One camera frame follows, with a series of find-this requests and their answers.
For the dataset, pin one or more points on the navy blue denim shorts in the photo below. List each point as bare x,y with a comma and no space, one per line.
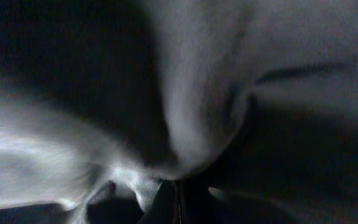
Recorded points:
258,100

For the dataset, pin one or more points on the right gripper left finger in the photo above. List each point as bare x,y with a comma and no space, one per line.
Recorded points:
165,207

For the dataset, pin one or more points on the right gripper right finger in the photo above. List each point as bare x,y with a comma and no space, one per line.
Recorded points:
198,206

